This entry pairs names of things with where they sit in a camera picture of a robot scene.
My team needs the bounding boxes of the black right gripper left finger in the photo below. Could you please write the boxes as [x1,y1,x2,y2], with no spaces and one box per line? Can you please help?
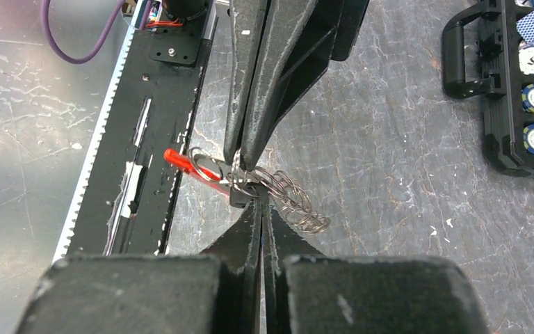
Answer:
[17,200,263,333]

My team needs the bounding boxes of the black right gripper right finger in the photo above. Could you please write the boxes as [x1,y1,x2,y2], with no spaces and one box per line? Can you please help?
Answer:
[262,202,492,334]

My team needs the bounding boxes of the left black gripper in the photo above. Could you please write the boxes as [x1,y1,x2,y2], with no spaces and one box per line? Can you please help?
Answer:
[223,0,370,170]

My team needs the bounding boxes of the black-headed silver key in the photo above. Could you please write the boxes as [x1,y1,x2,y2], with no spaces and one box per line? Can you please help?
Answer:
[229,182,259,209]

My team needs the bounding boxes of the black poker chip case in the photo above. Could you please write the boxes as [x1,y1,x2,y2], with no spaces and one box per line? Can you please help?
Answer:
[442,1,534,178]

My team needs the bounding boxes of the white slotted cable duct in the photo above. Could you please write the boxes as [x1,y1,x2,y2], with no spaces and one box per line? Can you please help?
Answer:
[51,28,136,264]

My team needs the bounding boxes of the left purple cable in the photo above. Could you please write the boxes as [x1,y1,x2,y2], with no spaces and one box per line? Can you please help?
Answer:
[40,0,127,65]

